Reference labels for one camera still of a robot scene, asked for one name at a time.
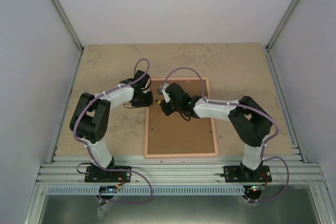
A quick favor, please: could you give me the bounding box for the pink picture frame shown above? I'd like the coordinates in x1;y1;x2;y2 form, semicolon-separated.
143;77;219;159

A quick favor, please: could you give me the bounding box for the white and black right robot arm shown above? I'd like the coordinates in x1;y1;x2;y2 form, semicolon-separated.
157;83;272;182

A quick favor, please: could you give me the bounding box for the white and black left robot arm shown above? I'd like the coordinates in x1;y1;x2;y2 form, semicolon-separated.
70;70;153;182

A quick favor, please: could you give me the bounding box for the clear plastic bag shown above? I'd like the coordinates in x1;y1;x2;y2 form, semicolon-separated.
97;202;111;220

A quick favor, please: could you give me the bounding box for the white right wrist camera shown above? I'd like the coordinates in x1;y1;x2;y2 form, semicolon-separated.
157;83;170;103

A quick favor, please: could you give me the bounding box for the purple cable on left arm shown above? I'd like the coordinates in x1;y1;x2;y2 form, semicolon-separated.
73;58;154;204

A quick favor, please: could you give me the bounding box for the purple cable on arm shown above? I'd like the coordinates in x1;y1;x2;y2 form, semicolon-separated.
73;58;154;204
163;67;291;204

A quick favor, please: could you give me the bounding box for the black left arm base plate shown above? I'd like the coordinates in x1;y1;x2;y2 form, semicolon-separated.
84;165;132;184

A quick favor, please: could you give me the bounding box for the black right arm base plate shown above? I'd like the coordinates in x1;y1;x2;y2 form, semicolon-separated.
221;165;272;183

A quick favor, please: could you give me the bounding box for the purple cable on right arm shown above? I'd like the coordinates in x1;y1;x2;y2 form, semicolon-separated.
163;67;291;204

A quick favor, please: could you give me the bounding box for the left aluminium corner post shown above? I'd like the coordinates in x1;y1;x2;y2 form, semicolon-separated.
51;0;84;55

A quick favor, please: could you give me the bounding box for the aluminium corner post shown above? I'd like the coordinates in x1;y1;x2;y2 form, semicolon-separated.
51;0;84;55
265;0;317;51

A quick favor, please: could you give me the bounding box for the aluminium rail mounting base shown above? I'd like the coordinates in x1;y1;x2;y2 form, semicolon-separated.
36;150;326;185

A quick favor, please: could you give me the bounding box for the grey slotted cable duct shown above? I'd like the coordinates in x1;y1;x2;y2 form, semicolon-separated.
46;186;263;196

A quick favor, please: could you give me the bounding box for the right aluminium corner post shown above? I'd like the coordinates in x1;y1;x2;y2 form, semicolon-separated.
265;0;317;51

